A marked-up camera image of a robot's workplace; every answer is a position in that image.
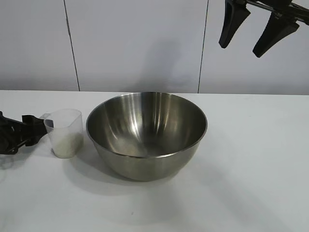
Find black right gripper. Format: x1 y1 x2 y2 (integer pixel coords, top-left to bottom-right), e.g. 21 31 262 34
218 0 309 58

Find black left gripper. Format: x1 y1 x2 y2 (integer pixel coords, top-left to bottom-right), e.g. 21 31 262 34
0 110 48 156

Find white rice grains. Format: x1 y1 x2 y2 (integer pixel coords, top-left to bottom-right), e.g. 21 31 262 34
52 132 83 159

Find clear plastic measuring cup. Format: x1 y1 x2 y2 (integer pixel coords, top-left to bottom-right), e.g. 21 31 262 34
40 109 84 160

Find stainless steel mixing bowl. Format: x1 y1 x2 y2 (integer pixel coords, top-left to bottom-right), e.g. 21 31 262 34
85 91 208 182

